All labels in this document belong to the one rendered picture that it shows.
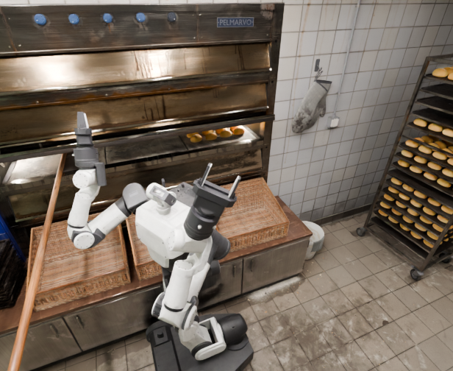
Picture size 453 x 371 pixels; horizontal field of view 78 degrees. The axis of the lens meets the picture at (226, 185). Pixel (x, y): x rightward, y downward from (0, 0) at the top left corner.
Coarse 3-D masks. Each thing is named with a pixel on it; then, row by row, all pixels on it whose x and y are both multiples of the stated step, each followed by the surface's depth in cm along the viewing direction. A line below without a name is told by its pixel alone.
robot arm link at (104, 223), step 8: (112, 208) 123; (104, 216) 121; (112, 216) 122; (120, 216) 123; (88, 224) 122; (96, 224) 120; (104, 224) 121; (112, 224) 122; (96, 232) 119; (104, 232) 122; (80, 240) 115; (88, 240) 117; (96, 240) 119; (80, 248) 116; (88, 248) 119
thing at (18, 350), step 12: (60, 168) 181; (60, 180) 172; (48, 216) 141; (48, 228) 135; (36, 264) 116; (36, 276) 112; (36, 288) 108; (24, 312) 99; (24, 324) 95; (24, 336) 93; (12, 360) 86
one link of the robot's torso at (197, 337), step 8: (192, 328) 151; (200, 328) 177; (184, 336) 152; (192, 336) 156; (200, 336) 169; (208, 336) 179; (184, 344) 166; (192, 344) 170; (200, 344) 172; (208, 344) 174; (192, 352) 172
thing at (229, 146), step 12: (228, 144) 217; (240, 144) 217; (252, 144) 222; (156, 156) 201; (168, 156) 201; (180, 156) 203; (192, 156) 206; (108, 168) 187; (120, 168) 190; (132, 168) 194; (24, 180) 174; (36, 180) 174; (48, 180) 176
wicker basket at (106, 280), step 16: (64, 224) 192; (32, 240) 181; (48, 240) 191; (64, 240) 195; (112, 240) 208; (32, 256) 176; (48, 256) 195; (64, 256) 199; (80, 256) 200; (96, 256) 200; (112, 256) 200; (48, 272) 188; (64, 272) 188; (80, 272) 188; (96, 272) 188; (112, 272) 171; (128, 272) 182; (48, 288) 178; (64, 288) 164; (80, 288) 168; (96, 288) 173; (112, 288) 178; (48, 304) 165
